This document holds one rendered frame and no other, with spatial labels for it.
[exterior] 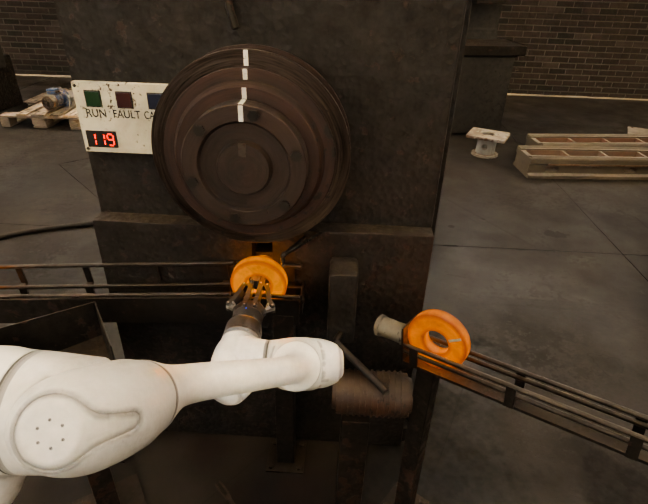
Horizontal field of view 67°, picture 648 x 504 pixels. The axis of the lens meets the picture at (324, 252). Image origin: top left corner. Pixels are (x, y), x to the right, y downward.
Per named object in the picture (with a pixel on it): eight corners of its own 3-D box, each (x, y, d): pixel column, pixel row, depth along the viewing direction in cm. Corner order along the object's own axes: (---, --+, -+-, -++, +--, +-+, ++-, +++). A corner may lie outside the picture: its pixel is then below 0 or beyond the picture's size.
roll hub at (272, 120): (193, 213, 119) (179, 96, 105) (308, 219, 118) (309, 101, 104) (187, 224, 114) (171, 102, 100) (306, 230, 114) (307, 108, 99)
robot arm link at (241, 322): (260, 358, 116) (264, 341, 121) (258, 330, 111) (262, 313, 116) (222, 356, 117) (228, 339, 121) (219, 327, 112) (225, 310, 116)
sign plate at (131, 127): (89, 148, 132) (74, 79, 123) (184, 153, 132) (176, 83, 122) (85, 151, 130) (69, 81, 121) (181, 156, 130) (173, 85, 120)
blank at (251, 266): (228, 256, 135) (226, 262, 132) (284, 254, 133) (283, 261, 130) (237, 300, 143) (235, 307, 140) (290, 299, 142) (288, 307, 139)
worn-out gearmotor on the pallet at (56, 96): (62, 102, 529) (57, 81, 518) (83, 103, 528) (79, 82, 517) (41, 111, 494) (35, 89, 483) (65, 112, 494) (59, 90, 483)
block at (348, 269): (327, 320, 151) (330, 253, 139) (353, 321, 151) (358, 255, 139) (326, 343, 142) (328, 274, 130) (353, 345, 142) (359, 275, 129)
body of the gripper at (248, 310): (228, 337, 121) (236, 312, 129) (263, 339, 121) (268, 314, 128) (226, 314, 117) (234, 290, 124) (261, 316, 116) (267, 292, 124)
